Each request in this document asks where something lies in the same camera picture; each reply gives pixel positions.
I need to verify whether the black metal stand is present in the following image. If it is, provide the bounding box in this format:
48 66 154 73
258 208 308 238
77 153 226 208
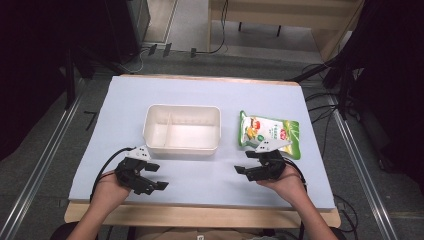
286 53 359 121

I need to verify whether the person's left hand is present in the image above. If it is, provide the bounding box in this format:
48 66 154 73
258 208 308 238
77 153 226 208
90 170 132 208

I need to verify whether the light blue table mat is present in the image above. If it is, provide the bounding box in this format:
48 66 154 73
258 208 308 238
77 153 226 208
68 75 336 210

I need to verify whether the black cabinet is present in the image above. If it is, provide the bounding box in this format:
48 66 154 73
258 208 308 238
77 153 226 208
103 0 152 65

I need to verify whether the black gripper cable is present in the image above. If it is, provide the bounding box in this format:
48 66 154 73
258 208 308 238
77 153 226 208
89 146 136 203
283 157 308 194

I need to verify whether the metal floor rail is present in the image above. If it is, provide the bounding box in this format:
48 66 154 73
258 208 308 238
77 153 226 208
0 89 86 240
328 94 400 240

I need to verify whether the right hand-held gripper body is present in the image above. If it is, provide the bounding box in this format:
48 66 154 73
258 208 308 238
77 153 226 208
246 138 293 183

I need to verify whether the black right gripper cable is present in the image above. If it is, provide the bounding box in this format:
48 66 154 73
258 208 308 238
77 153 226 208
283 157 308 194

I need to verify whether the black floor cable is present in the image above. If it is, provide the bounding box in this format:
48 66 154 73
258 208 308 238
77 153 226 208
194 0 230 55

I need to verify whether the person's right hand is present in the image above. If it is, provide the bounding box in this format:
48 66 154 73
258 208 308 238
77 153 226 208
257 164 310 205

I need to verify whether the light wooden desk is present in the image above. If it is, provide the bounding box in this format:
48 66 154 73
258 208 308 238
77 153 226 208
207 0 365 63

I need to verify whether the bundle of black floor cables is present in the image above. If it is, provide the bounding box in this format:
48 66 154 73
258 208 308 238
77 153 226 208
301 63 344 159

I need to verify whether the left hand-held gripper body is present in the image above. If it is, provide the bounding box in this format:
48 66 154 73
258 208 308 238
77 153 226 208
114 145 156 196

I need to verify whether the white plastic container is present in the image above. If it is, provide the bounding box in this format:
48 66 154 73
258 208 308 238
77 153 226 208
142 104 222 157

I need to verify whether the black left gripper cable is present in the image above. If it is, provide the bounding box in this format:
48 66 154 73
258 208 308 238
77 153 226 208
89 146 136 203

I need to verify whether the green food pouch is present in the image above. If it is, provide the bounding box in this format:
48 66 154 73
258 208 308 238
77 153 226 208
237 110 302 161

